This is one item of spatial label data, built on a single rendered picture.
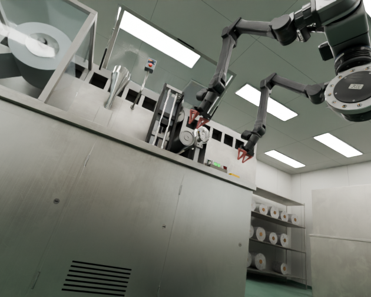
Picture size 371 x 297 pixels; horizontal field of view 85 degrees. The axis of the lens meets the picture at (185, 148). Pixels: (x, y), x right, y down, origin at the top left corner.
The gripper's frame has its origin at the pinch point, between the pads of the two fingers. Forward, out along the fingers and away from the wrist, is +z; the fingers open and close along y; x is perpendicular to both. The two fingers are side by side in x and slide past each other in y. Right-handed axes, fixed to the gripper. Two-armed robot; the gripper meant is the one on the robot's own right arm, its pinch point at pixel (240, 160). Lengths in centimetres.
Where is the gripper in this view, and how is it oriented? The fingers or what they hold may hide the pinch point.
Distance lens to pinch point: 144.5
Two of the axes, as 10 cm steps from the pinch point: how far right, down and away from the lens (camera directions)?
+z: -5.3, 8.5, 0.0
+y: -6.8, -4.2, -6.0
